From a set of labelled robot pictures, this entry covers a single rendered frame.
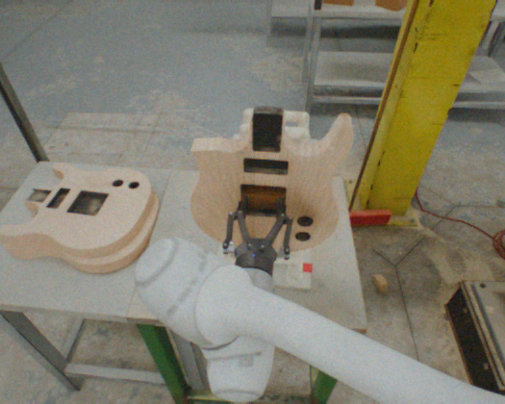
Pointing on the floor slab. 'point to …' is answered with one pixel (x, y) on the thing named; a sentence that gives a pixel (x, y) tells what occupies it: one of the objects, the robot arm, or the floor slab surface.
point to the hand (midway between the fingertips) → (263, 202)
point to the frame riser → (475, 346)
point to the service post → (12, 100)
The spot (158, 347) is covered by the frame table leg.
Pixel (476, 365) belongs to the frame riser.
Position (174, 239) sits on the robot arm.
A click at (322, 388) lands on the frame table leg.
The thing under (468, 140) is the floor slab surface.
